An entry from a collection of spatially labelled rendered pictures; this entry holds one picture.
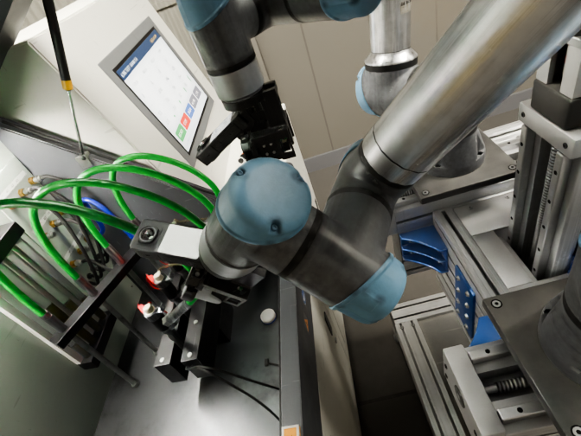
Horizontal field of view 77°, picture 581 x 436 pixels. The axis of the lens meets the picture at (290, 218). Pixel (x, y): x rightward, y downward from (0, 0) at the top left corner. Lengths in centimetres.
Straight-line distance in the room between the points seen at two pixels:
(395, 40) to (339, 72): 172
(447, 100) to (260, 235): 19
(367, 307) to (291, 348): 45
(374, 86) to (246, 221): 66
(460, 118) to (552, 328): 37
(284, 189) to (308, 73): 226
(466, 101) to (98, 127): 81
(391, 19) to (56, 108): 74
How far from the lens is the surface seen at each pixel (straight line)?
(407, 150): 37
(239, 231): 31
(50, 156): 101
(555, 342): 63
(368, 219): 37
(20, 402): 96
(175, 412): 99
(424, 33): 269
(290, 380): 76
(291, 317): 82
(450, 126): 35
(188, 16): 55
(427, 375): 151
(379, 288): 35
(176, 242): 48
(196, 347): 84
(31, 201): 60
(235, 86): 55
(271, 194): 30
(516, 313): 69
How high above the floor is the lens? 161
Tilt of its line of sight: 40 degrees down
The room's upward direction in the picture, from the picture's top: 22 degrees counter-clockwise
